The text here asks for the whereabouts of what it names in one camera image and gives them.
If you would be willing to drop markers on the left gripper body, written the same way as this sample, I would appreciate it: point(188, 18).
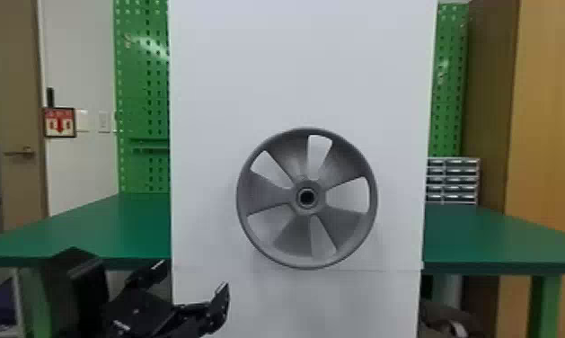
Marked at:
point(140, 316)

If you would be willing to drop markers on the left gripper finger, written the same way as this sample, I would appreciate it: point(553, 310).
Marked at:
point(211, 311)
point(150, 276)

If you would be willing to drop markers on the grey wheel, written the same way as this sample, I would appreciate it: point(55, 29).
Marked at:
point(262, 194)

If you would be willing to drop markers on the beige door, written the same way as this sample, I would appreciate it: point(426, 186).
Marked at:
point(18, 94)

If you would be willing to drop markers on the white panel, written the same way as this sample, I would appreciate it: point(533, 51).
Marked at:
point(301, 71)

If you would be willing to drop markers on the white drawer cabinet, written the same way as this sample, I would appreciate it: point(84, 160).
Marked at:
point(452, 181)

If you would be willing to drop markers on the brown wooden cupboard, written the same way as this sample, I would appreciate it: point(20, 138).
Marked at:
point(541, 118)

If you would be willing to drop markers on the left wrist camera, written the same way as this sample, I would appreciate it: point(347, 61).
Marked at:
point(74, 292)

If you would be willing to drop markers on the white wall switch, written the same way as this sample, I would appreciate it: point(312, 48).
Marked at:
point(104, 121)

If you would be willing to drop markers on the red wall sign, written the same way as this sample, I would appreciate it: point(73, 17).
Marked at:
point(59, 122)

